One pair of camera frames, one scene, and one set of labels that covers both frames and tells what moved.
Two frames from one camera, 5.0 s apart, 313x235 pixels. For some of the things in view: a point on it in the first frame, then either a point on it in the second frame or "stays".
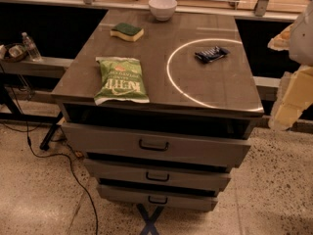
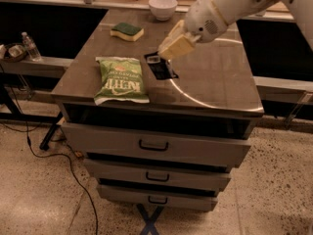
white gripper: (303, 41) -> (202, 21)
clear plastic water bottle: (32, 50) stays
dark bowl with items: (15, 52) stays
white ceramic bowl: (162, 8) stays
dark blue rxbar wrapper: (211, 54) -> (160, 67)
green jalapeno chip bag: (121, 79) stays
